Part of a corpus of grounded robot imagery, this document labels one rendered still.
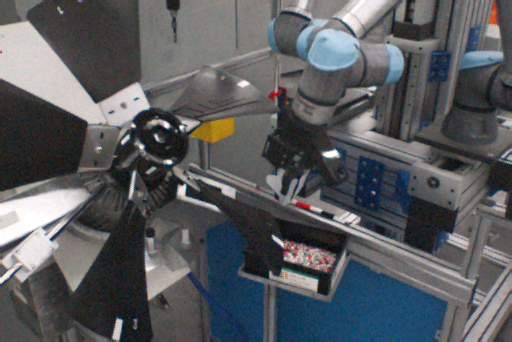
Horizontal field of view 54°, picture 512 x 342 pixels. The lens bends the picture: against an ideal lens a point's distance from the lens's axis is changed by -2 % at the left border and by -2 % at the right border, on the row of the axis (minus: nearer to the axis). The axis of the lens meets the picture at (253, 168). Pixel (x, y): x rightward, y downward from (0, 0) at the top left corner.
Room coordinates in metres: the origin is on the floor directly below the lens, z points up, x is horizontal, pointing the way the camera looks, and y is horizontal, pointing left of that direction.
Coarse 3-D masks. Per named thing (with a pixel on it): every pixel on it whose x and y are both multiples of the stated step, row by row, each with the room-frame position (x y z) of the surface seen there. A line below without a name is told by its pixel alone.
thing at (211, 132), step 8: (216, 120) 1.34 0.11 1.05; (224, 120) 1.37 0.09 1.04; (232, 120) 1.39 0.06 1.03; (200, 128) 1.35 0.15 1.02; (208, 128) 1.33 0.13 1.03; (216, 128) 1.34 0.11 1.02; (224, 128) 1.37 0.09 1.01; (232, 128) 1.39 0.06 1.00; (200, 136) 1.35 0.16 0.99; (208, 136) 1.33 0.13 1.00; (216, 136) 1.34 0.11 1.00; (224, 136) 1.37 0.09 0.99
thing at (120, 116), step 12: (132, 84) 0.93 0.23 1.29; (108, 96) 0.93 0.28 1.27; (120, 96) 0.92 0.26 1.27; (132, 96) 0.92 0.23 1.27; (144, 96) 0.92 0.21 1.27; (108, 108) 0.92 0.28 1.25; (120, 108) 0.91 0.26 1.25; (132, 108) 0.91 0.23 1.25; (144, 108) 0.91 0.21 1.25; (108, 120) 0.91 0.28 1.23; (120, 120) 0.90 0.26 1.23
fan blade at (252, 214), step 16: (208, 192) 0.85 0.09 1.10; (224, 208) 0.83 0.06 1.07; (240, 208) 0.91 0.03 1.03; (256, 208) 0.97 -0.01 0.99; (240, 224) 0.82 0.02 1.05; (256, 224) 0.87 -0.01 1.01; (256, 240) 0.81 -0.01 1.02; (272, 240) 0.86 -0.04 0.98; (272, 256) 0.80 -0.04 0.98; (272, 272) 0.76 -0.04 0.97
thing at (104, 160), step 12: (96, 132) 0.81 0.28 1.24; (108, 132) 0.83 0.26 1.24; (84, 144) 0.80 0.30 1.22; (96, 144) 0.82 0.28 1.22; (108, 144) 0.83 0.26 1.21; (84, 156) 0.80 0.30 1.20; (96, 156) 0.82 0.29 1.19; (108, 156) 0.83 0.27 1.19; (84, 168) 0.80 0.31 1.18; (96, 168) 0.82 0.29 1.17; (108, 168) 0.83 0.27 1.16
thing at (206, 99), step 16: (208, 80) 1.14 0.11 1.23; (240, 80) 1.17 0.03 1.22; (192, 96) 1.07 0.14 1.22; (208, 96) 1.07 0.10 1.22; (224, 96) 1.07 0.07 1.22; (240, 96) 1.09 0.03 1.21; (256, 96) 1.11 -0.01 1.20; (176, 112) 0.99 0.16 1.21; (192, 112) 0.99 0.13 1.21; (208, 112) 0.99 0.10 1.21; (224, 112) 1.00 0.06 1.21; (240, 112) 1.02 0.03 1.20; (256, 112) 1.04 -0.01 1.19; (272, 112) 1.07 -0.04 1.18
